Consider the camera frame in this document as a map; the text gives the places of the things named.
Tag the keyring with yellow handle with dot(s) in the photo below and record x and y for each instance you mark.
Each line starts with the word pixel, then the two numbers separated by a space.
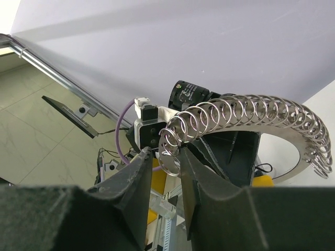
pixel 272 115

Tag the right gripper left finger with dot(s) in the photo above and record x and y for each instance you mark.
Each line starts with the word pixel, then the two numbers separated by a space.
pixel 111 215

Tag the black overhead monitor panel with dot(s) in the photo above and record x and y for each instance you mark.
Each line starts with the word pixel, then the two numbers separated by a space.
pixel 77 116

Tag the clear plastic bottle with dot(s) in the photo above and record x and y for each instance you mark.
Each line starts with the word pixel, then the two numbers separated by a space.
pixel 162 207

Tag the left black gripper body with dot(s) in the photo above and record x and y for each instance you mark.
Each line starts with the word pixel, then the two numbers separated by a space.
pixel 232 154

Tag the yellow storage bin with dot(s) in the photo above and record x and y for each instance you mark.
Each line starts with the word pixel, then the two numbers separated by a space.
pixel 158 184

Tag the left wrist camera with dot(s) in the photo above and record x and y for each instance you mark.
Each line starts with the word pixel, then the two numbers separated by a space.
pixel 148 125

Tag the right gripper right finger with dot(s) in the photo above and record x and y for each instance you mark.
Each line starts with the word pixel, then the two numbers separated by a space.
pixel 222 216

